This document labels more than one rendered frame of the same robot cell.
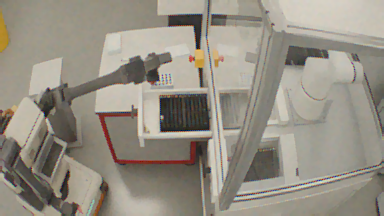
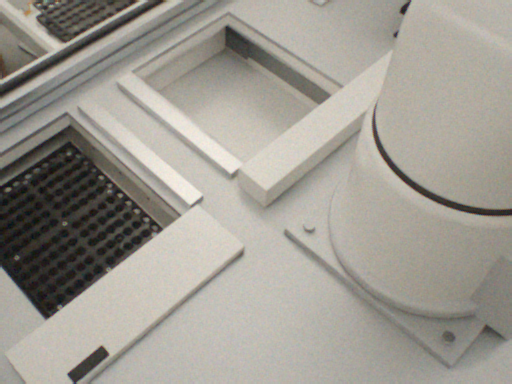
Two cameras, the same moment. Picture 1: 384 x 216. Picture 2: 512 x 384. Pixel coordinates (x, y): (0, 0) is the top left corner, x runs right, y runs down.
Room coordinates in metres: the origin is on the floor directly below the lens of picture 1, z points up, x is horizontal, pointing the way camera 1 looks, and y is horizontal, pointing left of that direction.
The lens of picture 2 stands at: (0.61, -0.77, 1.58)
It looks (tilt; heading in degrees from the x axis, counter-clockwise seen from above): 52 degrees down; 55
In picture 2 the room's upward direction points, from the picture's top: 2 degrees counter-clockwise
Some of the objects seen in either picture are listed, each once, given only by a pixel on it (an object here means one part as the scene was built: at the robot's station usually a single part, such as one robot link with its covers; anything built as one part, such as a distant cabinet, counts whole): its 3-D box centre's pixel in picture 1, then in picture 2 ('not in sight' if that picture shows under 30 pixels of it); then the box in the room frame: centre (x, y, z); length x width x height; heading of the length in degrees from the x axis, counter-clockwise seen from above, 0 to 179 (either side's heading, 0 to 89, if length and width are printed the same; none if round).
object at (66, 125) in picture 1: (56, 106); not in sight; (1.31, 1.01, 0.38); 0.30 x 0.30 x 0.76; 13
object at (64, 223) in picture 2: not in sight; (69, 236); (0.73, -0.31, 0.87); 0.22 x 0.18 x 0.06; 96
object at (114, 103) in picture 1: (148, 102); not in sight; (1.39, 0.27, 0.38); 0.62 x 0.58 x 0.76; 6
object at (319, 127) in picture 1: (358, 131); not in sight; (0.55, -0.61, 1.52); 0.87 x 0.01 x 0.86; 96
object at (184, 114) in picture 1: (183, 114); not in sight; (1.01, 0.04, 0.87); 0.22 x 0.18 x 0.06; 96
